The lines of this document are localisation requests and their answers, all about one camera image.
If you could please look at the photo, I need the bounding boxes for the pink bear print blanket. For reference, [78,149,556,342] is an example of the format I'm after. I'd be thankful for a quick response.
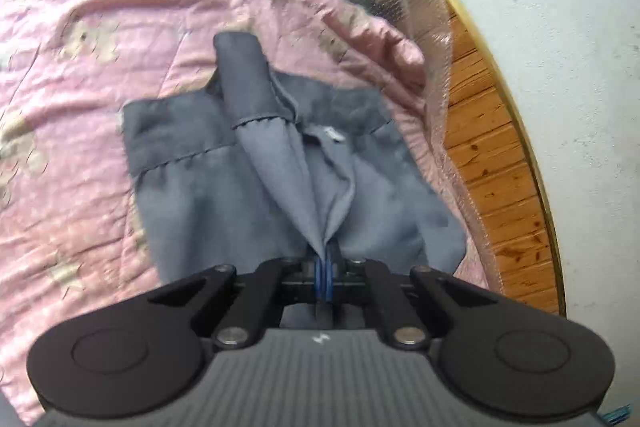
[0,0,493,413]

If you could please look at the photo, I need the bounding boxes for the grey pants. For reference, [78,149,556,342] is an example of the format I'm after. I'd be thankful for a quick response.
[121,32,467,333]

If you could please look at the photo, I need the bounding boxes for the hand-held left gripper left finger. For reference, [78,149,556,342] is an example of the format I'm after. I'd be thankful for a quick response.
[147,257,325,350]

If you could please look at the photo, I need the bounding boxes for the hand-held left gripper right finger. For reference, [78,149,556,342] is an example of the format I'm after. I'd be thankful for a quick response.
[325,241,501,350]

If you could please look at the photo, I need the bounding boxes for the yellow wooden baseboard trim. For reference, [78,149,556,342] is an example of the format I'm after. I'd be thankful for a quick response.
[407,0,568,318]

